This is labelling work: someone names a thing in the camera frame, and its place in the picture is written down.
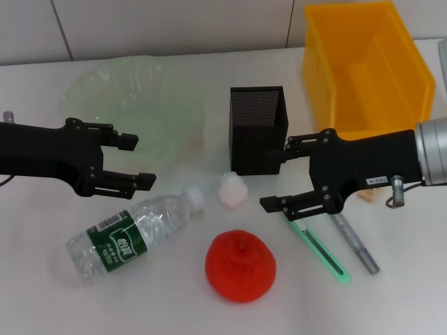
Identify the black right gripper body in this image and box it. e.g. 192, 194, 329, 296
309, 128, 425, 214

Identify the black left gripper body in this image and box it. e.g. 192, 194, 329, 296
0, 117, 105, 198

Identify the white paper ball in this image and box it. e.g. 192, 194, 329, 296
217, 171, 250, 210

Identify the clear green-label water bottle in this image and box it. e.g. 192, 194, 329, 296
66, 186, 205, 285

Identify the red-orange fruit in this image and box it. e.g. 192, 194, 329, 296
205, 229, 277, 303

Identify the tan eraser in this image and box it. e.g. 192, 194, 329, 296
358, 188, 380, 203

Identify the black mesh pen holder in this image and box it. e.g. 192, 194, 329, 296
229, 85, 291, 177

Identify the translucent green fruit plate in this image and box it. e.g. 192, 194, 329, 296
61, 54, 210, 169

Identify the green utility knife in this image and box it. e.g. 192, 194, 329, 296
286, 216, 351, 285

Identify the grey marker pen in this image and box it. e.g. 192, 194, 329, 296
331, 212, 381, 276

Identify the yellow plastic bin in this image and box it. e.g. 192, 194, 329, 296
302, 1, 437, 142

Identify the right arm cable with plug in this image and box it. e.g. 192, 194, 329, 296
385, 174, 425, 210

